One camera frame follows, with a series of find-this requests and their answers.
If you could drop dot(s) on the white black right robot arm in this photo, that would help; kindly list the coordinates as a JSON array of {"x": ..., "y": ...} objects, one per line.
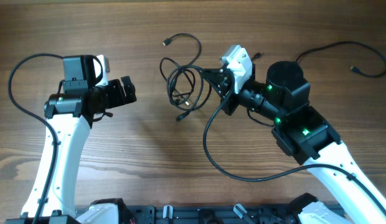
[{"x": 303, "y": 133}]

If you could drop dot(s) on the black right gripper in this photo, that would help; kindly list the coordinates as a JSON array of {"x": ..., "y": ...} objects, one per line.
[{"x": 213, "y": 75}]

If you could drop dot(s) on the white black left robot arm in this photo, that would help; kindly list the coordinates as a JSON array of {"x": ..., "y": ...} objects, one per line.
[{"x": 84, "y": 96}]

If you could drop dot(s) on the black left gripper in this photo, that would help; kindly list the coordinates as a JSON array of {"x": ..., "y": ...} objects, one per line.
[{"x": 119, "y": 99}]

